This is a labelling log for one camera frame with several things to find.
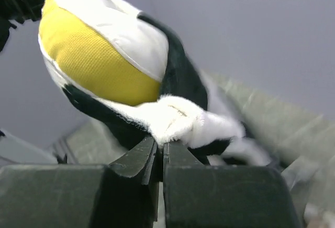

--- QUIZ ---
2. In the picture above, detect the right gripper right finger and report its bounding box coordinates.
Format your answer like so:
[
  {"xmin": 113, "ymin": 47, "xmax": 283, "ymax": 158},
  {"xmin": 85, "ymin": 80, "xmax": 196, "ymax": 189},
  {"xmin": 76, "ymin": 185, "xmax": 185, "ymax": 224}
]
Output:
[{"xmin": 163, "ymin": 142, "xmax": 302, "ymax": 228}]

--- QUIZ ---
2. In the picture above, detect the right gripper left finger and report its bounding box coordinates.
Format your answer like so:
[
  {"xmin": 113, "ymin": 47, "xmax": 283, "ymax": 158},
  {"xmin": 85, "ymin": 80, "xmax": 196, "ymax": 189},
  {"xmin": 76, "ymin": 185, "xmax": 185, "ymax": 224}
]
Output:
[{"xmin": 1, "ymin": 137, "xmax": 158, "ymax": 227}]

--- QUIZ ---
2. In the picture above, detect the black white checkered pillowcase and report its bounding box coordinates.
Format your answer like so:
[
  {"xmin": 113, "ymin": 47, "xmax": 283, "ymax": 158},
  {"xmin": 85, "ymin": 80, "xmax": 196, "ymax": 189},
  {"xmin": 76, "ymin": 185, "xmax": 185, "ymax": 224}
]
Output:
[{"xmin": 62, "ymin": 12, "xmax": 280, "ymax": 168}]

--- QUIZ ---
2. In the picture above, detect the white pillow yellow edge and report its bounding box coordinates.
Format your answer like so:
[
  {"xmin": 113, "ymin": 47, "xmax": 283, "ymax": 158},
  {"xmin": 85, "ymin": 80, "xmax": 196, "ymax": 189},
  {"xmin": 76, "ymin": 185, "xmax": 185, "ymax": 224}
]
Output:
[{"xmin": 38, "ymin": 0, "xmax": 169, "ymax": 106}]

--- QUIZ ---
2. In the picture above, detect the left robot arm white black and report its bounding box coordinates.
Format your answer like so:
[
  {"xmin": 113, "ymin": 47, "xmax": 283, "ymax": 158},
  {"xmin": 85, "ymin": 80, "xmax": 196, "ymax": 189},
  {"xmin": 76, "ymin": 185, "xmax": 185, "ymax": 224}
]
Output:
[{"xmin": 1, "ymin": 0, "xmax": 44, "ymax": 50}]

